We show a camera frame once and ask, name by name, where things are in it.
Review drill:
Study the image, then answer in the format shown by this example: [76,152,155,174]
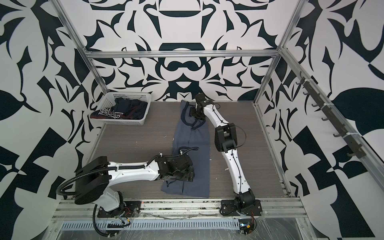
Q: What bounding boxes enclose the blue grey tank top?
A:
[161,101,211,198]

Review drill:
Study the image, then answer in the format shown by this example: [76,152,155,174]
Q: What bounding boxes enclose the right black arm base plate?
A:
[219,200,263,217]

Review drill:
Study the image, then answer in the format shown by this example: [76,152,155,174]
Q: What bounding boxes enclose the white slotted cable duct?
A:
[59,218,241,231]

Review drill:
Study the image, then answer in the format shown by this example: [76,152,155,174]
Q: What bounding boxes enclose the black wall hook rack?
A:
[296,71,367,159]

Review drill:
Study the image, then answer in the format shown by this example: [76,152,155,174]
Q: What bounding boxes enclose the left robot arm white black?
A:
[56,153,195,216]

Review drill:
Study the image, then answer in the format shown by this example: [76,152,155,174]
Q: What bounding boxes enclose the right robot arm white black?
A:
[191,93,256,215]

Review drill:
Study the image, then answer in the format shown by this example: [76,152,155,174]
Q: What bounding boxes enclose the black left base cable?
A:
[92,203,131,238]

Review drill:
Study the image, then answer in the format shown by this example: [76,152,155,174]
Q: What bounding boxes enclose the small electronics board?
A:
[239,219,257,235]

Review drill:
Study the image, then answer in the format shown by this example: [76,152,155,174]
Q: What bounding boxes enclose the aluminium frame crossbar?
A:
[85,50,278,59]

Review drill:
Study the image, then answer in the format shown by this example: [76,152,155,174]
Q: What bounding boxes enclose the black printed tank top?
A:
[90,98,148,120]

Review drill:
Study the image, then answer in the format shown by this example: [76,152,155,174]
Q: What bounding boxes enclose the white plastic laundry basket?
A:
[90,92,152,126]

